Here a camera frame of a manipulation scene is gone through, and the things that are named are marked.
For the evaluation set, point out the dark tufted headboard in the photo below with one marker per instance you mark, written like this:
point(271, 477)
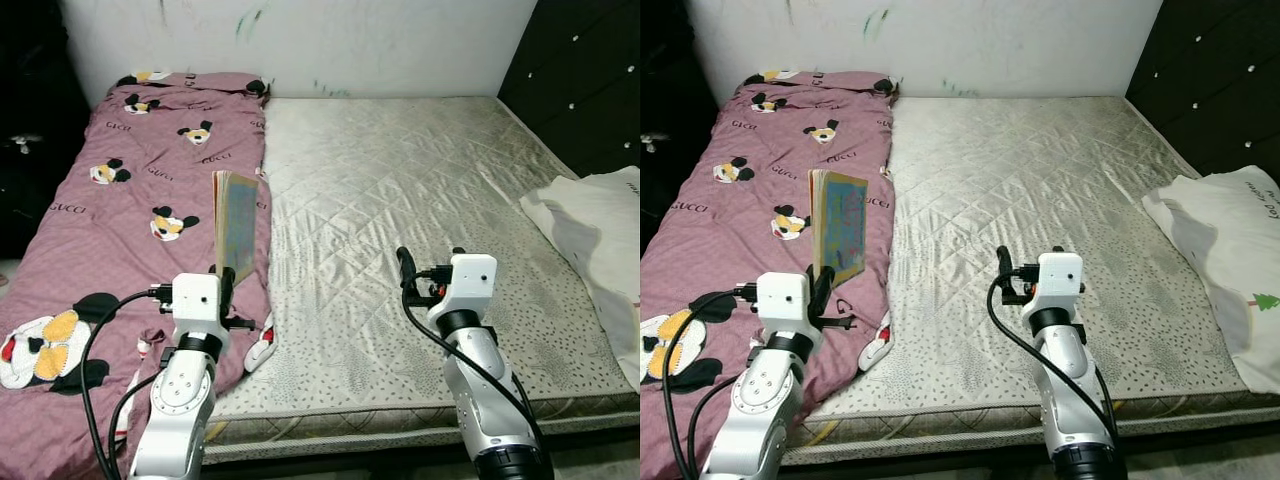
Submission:
point(580, 80)
point(1210, 80)

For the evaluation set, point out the quilted grey-white mattress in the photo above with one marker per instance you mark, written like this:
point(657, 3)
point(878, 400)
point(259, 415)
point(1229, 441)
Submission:
point(1020, 200)
point(400, 220)

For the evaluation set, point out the pink cartoon mouse blanket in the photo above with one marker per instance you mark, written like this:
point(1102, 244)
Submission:
point(120, 220)
point(740, 220)

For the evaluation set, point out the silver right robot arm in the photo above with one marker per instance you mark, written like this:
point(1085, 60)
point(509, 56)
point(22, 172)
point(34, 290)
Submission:
point(485, 390)
point(1070, 390)

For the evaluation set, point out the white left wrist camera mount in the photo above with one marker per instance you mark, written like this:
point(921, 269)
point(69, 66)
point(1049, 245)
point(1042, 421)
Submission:
point(195, 300)
point(780, 300)

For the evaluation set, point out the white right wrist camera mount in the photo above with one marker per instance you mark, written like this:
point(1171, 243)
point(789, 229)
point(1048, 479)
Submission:
point(470, 280)
point(1060, 280)

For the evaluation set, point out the blue yellow children's book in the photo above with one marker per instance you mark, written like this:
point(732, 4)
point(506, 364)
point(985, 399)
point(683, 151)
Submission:
point(238, 225)
point(845, 225)

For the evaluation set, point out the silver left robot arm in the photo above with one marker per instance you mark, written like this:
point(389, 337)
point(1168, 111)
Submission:
point(180, 400)
point(760, 400)

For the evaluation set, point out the white pillow with tree print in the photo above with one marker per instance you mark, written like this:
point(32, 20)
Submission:
point(600, 240)
point(1230, 250)

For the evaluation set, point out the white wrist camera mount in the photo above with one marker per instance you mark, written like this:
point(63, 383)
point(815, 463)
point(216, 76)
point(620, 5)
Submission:
point(195, 300)
point(780, 300)
point(1060, 280)
point(470, 280)

